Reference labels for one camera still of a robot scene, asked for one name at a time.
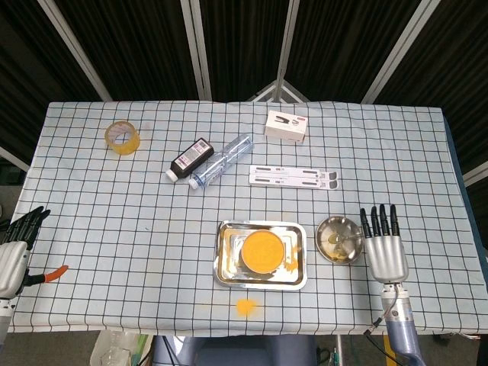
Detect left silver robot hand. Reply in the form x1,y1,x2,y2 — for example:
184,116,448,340
0,205,69,299

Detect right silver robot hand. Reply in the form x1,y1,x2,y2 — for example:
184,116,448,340
360,204,410,284

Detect silver spoon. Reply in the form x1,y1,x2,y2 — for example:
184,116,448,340
326,234,364,246

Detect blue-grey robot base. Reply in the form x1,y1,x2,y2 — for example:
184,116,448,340
152,335,318,366

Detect small plate with powder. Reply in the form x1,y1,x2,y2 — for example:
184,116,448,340
315,216,364,265

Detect bowl of yellow powder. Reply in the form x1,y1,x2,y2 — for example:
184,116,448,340
239,229,287,274

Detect stainless steel tray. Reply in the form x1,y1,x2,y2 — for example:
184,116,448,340
213,219,308,292

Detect checkered tablecloth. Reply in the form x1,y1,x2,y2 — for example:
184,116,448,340
7,100,483,337

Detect white folding stand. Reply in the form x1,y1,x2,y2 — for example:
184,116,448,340
249,165,339,191

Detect clear plastic bag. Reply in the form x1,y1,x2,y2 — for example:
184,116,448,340
89,329,153,366

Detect spilled yellow powder pile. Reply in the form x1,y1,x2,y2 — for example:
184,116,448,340
234,297,262,319

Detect yellow tape roll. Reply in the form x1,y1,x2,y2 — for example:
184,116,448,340
104,120,141,156

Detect white stapler box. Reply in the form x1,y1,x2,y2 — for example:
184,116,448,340
264,110,308,145

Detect clear plastic water bottle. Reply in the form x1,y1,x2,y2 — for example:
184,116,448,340
188,133,255,189

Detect dark brown bottle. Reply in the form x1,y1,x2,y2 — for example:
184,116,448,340
165,137,215,183

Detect dark folding partition screen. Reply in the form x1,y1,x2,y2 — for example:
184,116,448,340
0,0,488,188

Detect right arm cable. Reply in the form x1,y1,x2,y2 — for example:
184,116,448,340
363,315,398,363

